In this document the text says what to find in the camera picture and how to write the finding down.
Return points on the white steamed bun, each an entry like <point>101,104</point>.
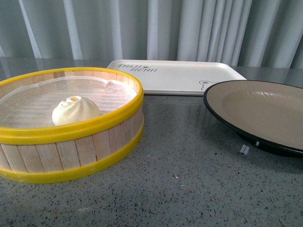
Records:
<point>74,109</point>

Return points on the beige plate with black rim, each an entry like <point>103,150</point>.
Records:
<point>266,114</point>

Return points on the cream bear print tray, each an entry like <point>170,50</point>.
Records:
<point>176,77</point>

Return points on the yellow rimmed bamboo steamer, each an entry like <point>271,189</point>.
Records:
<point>56,154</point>

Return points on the white mesh steamer cloth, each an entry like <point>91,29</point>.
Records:
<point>32,106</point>

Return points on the grey pleated curtain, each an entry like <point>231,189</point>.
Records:
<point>254,33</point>

